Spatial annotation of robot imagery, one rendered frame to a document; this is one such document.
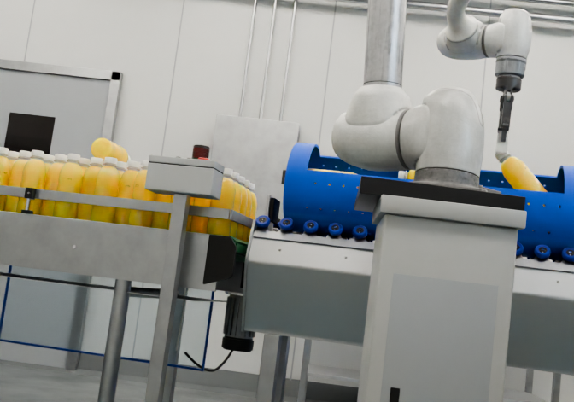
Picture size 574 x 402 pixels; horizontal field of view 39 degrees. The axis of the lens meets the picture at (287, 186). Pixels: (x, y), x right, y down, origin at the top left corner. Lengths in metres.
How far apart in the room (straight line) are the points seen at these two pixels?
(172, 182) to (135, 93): 3.90
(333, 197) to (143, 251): 0.59
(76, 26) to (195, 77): 1.00
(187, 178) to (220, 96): 3.79
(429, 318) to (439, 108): 0.50
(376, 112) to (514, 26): 0.66
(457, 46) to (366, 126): 0.63
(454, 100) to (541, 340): 0.80
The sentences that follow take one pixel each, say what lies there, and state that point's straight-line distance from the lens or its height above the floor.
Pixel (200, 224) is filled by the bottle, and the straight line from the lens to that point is 2.45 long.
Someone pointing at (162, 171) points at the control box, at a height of 1.05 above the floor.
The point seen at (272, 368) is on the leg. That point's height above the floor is 0.53.
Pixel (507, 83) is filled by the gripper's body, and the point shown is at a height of 1.45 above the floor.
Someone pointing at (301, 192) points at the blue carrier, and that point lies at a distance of 2.42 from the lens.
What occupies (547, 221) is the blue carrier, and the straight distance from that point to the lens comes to 2.39.
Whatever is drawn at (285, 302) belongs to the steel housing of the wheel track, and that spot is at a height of 0.73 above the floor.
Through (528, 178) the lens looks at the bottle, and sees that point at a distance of 2.45.
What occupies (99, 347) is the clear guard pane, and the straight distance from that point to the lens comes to 3.02.
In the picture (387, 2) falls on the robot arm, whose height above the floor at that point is 1.52.
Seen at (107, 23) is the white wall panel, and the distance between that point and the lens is 6.40.
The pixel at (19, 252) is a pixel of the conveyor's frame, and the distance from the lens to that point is 2.60.
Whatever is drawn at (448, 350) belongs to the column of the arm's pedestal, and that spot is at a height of 0.68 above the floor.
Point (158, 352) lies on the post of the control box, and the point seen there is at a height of 0.55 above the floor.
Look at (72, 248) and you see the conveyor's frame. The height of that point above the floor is 0.81.
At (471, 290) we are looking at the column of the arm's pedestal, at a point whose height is 0.81.
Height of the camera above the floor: 0.76
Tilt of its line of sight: 7 degrees up
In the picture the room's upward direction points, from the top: 7 degrees clockwise
